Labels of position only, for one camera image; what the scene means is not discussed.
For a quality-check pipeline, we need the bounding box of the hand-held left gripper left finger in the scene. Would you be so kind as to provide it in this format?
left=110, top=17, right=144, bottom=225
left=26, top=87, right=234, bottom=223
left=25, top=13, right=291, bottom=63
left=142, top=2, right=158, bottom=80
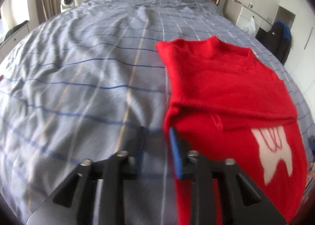
left=52, top=126, right=146, bottom=225

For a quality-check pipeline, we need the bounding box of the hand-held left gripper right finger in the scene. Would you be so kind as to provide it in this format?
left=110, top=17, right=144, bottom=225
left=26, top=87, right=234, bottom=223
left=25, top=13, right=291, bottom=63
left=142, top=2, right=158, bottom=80
left=169, top=128, right=262, bottom=225

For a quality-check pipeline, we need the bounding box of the red knit sweater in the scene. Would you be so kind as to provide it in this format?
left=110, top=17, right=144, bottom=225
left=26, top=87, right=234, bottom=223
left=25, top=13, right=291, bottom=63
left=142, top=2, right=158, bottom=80
left=156, top=36, right=309, bottom=224

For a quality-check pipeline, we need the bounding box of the bed with blue checked sheet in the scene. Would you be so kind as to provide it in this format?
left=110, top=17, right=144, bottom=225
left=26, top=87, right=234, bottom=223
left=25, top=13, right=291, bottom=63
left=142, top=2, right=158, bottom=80
left=0, top=0, right=315, bottom=223

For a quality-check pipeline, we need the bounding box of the white plastic bag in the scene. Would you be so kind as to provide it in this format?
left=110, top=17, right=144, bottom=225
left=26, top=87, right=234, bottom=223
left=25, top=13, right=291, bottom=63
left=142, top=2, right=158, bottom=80
left=242, top=16, right=257, bottom=35

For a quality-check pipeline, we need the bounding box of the black and blue jacket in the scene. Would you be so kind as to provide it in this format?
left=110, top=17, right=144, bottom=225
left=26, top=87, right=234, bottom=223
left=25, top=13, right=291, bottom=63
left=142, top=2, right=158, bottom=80
left=255, top=20, right=292, bottom=66

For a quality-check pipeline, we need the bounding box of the white bedside cabinet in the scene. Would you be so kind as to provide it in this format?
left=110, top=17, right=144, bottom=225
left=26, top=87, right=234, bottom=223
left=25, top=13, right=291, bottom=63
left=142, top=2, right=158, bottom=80
left=223, top=0, right=274, bottom=33

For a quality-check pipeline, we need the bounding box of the white desk fan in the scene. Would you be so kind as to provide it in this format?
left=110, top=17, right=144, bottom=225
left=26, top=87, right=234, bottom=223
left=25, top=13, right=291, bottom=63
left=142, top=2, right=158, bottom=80
left=60, top=0, right=77, bottom=10

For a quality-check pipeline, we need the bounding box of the white window seat cabinet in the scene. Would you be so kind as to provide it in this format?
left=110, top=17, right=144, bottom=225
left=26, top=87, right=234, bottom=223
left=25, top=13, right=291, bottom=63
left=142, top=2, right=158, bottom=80
left=0, top=22, right=32, bottom=54

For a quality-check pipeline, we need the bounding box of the dark clothing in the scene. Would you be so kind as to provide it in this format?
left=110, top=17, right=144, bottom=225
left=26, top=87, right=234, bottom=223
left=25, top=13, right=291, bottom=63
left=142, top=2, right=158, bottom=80
left=2, top=19, right=30, bottom=43

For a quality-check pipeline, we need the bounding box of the white wardrobe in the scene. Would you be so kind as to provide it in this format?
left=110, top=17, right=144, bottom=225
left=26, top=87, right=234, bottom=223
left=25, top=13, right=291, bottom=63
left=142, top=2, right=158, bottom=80
left=273, top=0, right=315, bottom=99

